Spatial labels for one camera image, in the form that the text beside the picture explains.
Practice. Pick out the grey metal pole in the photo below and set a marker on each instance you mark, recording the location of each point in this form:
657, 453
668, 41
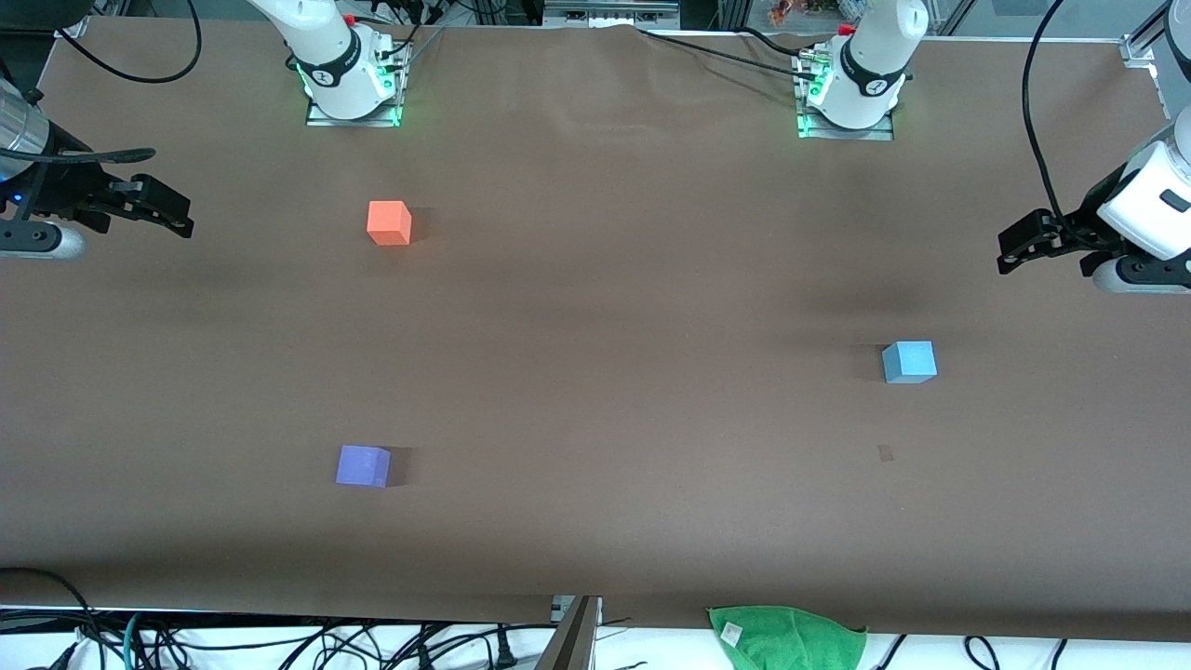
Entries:
569, 644

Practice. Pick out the green cloth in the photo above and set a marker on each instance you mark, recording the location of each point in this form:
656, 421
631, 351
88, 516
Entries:
786, 640

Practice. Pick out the purple foam block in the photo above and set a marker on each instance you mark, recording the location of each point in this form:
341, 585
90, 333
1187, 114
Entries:
361, 465

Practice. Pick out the aluminium frame bracket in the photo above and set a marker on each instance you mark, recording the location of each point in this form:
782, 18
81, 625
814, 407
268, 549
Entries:
74, 17
1143, 48

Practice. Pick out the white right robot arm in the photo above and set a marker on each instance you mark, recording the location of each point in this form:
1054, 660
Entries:
327, 58

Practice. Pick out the brown table cover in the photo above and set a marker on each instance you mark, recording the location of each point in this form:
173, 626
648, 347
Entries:
651, 391

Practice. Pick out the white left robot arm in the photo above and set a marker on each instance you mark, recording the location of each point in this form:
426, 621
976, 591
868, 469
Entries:
875, 58

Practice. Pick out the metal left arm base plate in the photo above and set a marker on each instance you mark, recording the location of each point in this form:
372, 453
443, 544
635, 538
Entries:
814, 128

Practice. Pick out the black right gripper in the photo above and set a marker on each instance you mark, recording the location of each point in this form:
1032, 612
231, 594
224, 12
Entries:
67, 189

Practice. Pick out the colourful background objects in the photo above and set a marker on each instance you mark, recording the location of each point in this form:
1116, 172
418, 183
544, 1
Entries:
798, 9

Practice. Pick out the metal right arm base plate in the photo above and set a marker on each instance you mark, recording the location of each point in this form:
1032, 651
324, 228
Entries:
391, 110

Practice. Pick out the silver power strip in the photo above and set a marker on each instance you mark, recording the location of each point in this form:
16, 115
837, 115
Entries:
609, 11

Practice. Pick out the orange foam block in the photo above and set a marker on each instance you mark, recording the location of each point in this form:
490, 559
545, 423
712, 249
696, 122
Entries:
387, 221

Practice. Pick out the light blue foam block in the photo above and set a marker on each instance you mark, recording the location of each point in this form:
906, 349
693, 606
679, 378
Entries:
910, 361

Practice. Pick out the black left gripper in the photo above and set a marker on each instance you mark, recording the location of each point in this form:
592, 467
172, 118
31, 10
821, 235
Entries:
1077, 229

